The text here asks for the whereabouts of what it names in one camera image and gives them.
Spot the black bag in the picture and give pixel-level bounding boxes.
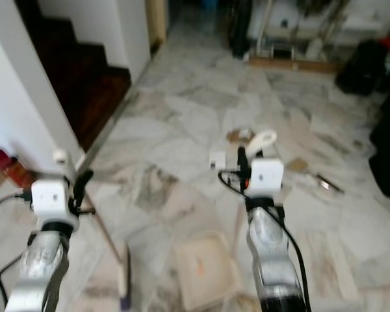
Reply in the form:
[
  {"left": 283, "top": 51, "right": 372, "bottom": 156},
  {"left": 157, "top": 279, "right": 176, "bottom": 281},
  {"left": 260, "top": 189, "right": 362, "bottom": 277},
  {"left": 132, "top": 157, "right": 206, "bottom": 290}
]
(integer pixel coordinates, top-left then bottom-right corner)
[{"left": 335, "top": 39, "right": 389, "bottom": 96}]

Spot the red bottle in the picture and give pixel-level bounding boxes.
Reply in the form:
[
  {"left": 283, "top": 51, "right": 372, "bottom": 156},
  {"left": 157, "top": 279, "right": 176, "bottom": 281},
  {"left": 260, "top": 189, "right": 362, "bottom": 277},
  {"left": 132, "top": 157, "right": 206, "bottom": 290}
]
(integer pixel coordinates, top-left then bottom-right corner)
[{"left": 0, "top": 149, "right": 36, "bottom": 189}]

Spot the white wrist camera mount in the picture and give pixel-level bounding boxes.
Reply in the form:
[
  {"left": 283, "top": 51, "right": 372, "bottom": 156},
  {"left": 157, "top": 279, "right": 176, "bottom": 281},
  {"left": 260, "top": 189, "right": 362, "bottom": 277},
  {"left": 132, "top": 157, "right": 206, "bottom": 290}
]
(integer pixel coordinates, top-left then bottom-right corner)
[
  {"left": 31, "top": 181, "right": 72, "bottom": 225},
  {"left": 249, "top": 158, "right": 285, "bottom": 199}
]

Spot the long flat cardboard box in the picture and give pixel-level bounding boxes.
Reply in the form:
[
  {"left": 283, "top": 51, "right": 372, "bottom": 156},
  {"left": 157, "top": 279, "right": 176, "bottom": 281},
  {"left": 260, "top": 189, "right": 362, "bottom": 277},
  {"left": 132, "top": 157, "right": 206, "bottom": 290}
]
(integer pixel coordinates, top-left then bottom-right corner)
[{"left": 247, "top": 55, "right": 339, "bottom": 73}]

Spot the light wooden cabinet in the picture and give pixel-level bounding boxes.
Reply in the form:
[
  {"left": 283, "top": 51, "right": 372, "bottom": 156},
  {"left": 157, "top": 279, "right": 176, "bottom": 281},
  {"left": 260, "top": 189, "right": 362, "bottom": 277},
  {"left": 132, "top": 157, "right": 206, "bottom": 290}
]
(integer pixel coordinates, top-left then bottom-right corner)
[{"left": 146, "top": 0, "right": 168, "bottom": 46}]

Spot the brown cardboard piece white label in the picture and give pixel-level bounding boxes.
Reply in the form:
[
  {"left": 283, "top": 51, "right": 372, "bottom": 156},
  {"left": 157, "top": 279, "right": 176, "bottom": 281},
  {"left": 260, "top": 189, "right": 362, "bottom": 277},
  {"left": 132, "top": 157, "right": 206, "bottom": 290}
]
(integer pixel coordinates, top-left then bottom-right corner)
[{"left": 226, "top": 129, "right": 254, "bottom": 145}]

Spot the dark wooden staircase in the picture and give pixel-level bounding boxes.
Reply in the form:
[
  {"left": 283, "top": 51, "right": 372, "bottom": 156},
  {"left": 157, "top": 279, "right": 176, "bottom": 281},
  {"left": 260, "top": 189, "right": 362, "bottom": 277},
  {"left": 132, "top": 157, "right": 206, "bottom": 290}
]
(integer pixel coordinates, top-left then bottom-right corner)
[{"left": 19, "top": 0, "right": 132, "bottom": 151}]

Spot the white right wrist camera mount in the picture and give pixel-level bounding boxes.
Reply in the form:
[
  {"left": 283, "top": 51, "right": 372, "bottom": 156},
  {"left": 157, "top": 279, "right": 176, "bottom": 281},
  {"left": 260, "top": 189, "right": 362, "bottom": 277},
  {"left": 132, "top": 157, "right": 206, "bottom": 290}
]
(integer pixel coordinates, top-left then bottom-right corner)
[{"left": 249, "top": 158, "right": 285, "bottom": 199}]

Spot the black upright cylinder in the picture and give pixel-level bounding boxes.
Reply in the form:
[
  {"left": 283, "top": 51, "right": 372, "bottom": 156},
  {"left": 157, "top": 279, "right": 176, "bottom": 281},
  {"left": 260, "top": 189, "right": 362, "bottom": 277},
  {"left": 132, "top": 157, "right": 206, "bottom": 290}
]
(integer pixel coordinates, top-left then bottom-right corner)
[{"left": 229, "top": 0, "right": 251, "bottom": 59}]

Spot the wooden handle broom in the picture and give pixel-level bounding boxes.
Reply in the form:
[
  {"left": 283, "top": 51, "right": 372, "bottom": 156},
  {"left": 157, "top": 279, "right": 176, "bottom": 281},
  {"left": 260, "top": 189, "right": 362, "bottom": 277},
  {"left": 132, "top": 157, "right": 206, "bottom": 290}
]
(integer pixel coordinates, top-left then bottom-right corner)
[{"left": 53, "top": 148, "right": 131, "bottom": 310}]

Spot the large black padded seat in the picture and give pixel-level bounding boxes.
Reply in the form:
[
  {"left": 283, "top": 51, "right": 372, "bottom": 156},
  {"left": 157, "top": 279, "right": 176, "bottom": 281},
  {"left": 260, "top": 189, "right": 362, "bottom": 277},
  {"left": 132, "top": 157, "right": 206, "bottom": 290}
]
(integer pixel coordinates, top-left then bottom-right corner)
[{"left": 369, "top": 91, "right": 390, "bottom": 202}]

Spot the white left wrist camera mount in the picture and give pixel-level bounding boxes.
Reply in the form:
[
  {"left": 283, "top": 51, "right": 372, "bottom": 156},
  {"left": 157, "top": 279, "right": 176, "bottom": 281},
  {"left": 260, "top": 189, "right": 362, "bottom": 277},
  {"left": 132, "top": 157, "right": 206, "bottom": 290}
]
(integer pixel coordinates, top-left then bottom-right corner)
[{"left": 31, "top": 181, "right": 72, "bottom": 225}]

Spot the white metal rack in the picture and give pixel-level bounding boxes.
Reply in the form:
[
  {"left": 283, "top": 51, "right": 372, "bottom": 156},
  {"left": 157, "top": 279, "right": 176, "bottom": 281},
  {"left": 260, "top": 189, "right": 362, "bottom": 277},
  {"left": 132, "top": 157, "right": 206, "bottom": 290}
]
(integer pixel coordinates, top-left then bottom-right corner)
[{"left": 250, "top": 0, "right": 390, "bottom": 59}]

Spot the beige long handle dustpan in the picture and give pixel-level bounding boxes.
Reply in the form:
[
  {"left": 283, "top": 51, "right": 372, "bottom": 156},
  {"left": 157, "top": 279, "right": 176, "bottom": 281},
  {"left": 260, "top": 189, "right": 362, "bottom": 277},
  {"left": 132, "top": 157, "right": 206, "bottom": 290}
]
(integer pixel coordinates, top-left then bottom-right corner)
[{"left": 172, "top": 130, "right": 278, "bottom": 311}]

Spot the long brown shiny wrapper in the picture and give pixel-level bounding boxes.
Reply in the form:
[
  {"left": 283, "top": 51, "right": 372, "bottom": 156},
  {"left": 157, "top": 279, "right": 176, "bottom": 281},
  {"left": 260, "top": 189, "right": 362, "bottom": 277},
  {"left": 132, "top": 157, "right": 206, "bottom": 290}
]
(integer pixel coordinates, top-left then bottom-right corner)
[{"left": 312, "top": 172, "right": 345, "bottom": 194}]

